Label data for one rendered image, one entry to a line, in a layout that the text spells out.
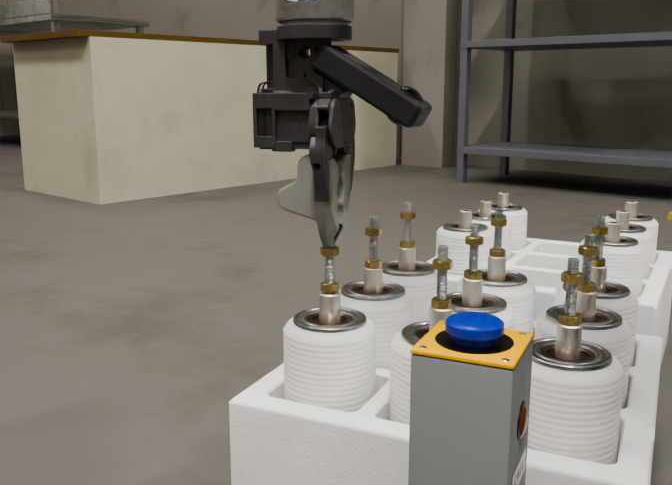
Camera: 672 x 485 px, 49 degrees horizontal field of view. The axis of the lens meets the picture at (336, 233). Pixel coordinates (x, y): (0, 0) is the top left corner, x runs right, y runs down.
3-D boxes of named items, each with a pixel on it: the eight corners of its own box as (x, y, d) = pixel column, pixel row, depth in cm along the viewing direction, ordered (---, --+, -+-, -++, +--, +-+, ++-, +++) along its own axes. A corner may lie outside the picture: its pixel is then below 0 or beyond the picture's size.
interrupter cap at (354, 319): (379, 319, 77) (379, 313, 77) (341, 340, 71) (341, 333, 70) (319, 308, 81) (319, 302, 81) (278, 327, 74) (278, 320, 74)
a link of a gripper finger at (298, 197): (284, 243, 75) (284, 152, 74) (339, 247, 73) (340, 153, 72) (271, 248, 72) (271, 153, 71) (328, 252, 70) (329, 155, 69)
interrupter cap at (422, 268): (422, 281, 92) (422, 276, 91) (368, 274, 95) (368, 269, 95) (444, 268, 98) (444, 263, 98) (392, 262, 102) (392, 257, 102)
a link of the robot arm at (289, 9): (363, -18, 72) (336, -30, 64) (363, 31, 73) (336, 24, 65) (292, -14, 74) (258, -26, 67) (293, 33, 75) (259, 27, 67)
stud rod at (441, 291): (444, 321, 71) (446, 244, 70) (447, 324, 70) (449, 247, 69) (434, 321, 71) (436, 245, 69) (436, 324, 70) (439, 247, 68)
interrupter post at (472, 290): (486, 309, 80) (487, 279, 80) (466, 310, 80) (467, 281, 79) (476, 302, 83) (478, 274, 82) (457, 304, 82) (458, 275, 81)
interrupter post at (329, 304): (345, 322, 76) (345, 291, 75) (333, 328, 74) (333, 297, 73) (326, 318, 77) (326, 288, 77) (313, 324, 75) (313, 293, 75)
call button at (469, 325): (508, 342, 52) (510, 314, 52) (495, 361, 49) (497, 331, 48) (453, 334, 54) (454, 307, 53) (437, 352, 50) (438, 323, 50)
